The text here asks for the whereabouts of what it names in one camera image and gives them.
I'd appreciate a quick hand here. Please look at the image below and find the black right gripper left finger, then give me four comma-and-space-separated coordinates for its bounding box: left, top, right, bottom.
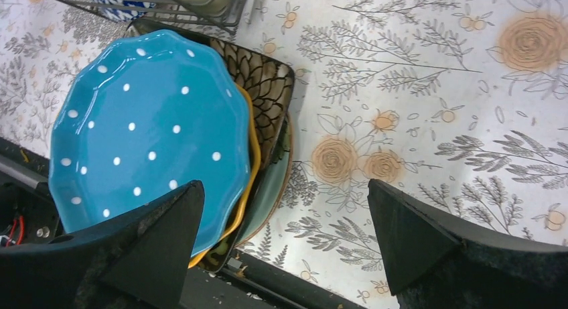
1, 180, 205, 308

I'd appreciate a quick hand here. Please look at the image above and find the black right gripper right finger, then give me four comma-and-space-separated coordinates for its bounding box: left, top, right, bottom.
368, 180, 567, 308

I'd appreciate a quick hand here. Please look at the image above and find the mint green flower plate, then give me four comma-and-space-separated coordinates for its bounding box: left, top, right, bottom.
234, 116, 293, 247

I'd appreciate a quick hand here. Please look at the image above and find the blue polka dot plate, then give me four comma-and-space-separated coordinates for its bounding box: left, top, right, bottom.
48, 29, 251, 254

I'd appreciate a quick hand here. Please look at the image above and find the yellow polka dot plate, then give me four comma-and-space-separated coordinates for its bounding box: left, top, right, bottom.
188, 84, 261, 272

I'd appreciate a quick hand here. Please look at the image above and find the black floral square plate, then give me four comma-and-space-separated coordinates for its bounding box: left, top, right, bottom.
126, 17, 296, 273

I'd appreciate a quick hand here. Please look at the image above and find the blue white patterned bowl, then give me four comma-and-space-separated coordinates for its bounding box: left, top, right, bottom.
93, 0, 157, 21

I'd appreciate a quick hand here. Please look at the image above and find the grey wire dish rack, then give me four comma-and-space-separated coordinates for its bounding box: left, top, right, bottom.
55, 0, 248, 35

